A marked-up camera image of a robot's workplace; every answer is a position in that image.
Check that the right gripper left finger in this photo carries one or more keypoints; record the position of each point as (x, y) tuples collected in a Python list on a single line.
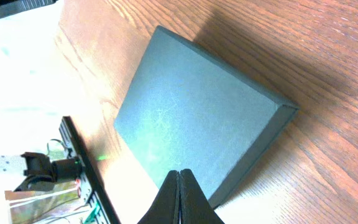
[(165, 207)]

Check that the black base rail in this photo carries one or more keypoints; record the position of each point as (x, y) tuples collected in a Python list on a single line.
[(92, 190)]

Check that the black gift box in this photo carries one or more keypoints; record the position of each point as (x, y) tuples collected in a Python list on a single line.
[(187, 109)]

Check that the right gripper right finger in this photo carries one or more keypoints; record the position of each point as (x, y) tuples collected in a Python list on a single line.
[(194, 206)]

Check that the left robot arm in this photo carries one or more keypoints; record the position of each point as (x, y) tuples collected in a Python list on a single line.
[(42, 175)]

